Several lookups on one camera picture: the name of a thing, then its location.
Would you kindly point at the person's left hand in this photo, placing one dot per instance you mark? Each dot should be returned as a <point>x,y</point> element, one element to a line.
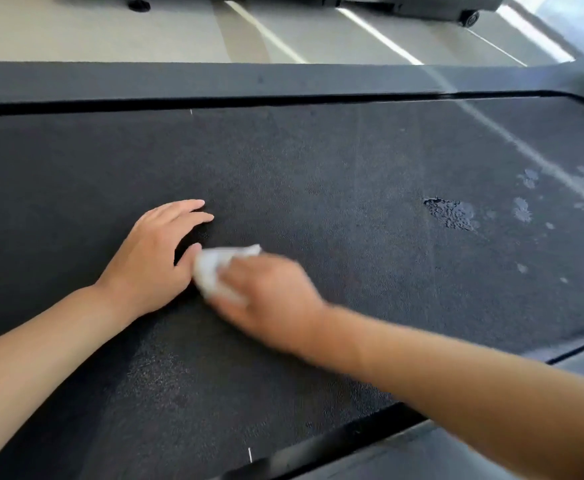
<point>141,267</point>

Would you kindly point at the person's right hand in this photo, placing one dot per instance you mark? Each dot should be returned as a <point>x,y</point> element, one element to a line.
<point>277,299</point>

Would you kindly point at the person's right fingers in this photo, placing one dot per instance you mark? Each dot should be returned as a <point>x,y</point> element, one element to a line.
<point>234,284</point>

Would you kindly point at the person's left thumb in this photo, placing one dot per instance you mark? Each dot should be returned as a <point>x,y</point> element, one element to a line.
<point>190,258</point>

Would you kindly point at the person's left middle finger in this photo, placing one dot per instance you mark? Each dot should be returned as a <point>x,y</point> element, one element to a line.
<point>177,207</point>

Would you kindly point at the white tissue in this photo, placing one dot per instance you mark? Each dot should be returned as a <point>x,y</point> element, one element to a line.
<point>211,267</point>

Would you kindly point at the person's left forearm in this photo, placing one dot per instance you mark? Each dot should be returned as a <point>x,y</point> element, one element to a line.
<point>36,364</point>

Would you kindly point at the person's right forearm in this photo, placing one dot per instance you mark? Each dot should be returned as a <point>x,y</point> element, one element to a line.
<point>462,394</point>

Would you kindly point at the black treadmill belt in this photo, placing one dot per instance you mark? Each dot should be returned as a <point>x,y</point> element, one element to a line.
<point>322,184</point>

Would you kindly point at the black round machine foot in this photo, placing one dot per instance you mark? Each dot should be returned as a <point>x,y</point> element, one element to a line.
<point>139,3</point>

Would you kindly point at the black wheeled machine base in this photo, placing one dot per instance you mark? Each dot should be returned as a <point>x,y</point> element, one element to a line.
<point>422,3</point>

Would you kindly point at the black treadmill frame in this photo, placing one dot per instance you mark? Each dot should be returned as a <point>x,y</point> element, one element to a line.
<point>171,79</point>

